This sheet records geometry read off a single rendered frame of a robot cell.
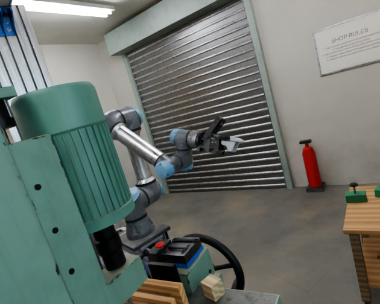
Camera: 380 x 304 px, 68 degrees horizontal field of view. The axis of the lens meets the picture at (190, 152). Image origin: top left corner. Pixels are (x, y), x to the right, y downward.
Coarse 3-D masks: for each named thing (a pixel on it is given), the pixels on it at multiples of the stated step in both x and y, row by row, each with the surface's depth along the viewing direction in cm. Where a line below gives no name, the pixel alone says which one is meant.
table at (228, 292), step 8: (200, 288) 79; (224, 288) 76; (192, 296) 77; (200, 296) 76; (224, 296) 74; (232, 296) 73; (240, 296) 72; (248, 296) 71; (256, 296) 70; (264, 296) 70; (272, 296) 69
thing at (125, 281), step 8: (128, 256) 73; (136, 256) 72; (128, 264) 69; (136, 264) 71; (104, 272) 68; (112, 272) 67; (120, 272) 66; (128, 272) 68; (136, 272) 70; (144, 272) 72; (112, 280) 64; (120, 280) 66; (128, 280) 68; (136, 280) 70; (144, 280) 72; (112, 288) 64; (120, 288) 65; (128, 288) 67; (136, 288) 69; (112, 296) 63; (120, 296) 65; (128, 296) 67
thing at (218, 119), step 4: (220, 116) 120; (216, 120) 120; (220, 120) 119; (224, 120) 121; (212, 124) 121; (216, 124) 120; (220, 124) 120; (208, 128) 122; (212, 128) 120; (216, 128) 121; (208, 132) 122; (212, 132) 121; (216, 132) 123; (204, 136) 122; (208, 136) 121
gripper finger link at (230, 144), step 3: (231, 138) 114; (234, 138) 114; (237, 138) 114; (240, 138) 114; (222, 141) 117; (225, 141) 116; (228, 141) 115; (231, 141) 115; (234, 141) 114; (237, 141) 113; (240, 141) 113; (243, 141) 113; (222, 144) 117; (225, 144) 116; (228, 144) 115; (231, 144) 115; (234, 144) 114; (228, 147) 115; (231, 147) 115; (228, 150) 115; (231, 150) 115
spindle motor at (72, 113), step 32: (32, 96) 54; (64, 96) 55; (96, 96) 62; (32, 128) 55; (64, 128) 56; (96, 128) 60; (64, 160) 56; (96, 160) 59; (96, 192) 59; (128, 192) 66; (96, 224) 59
